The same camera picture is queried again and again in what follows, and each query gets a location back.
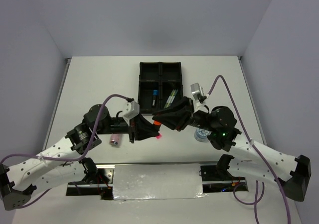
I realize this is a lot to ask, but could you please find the blue tip black highlighter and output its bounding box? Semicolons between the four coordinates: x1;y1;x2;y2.
151;94;158;108

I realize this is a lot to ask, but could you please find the pink bottle of pens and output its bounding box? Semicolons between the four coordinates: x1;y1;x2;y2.
109;134;122;147

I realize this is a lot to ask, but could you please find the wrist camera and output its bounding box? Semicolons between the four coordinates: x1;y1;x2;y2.
122;101;140;125
190;83;209;112

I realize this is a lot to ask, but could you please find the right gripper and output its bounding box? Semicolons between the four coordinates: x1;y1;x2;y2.
151;96;214;131

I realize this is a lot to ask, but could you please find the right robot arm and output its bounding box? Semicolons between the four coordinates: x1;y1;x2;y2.
153;97;311;202

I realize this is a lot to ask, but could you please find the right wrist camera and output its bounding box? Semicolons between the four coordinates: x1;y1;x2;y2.
190;83;209;112

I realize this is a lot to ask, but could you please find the black compartment tray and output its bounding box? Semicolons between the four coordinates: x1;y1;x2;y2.
138;62;183;115

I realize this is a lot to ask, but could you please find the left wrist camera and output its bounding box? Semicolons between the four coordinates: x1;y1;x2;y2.
122;101;140;125

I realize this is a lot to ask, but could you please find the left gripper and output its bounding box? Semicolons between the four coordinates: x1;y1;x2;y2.
96;108;160;143

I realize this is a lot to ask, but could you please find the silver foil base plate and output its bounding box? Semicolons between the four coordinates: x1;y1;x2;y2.
113;163;205;200

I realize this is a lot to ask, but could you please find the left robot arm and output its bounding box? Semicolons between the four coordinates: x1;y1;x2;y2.
0;102;160;211

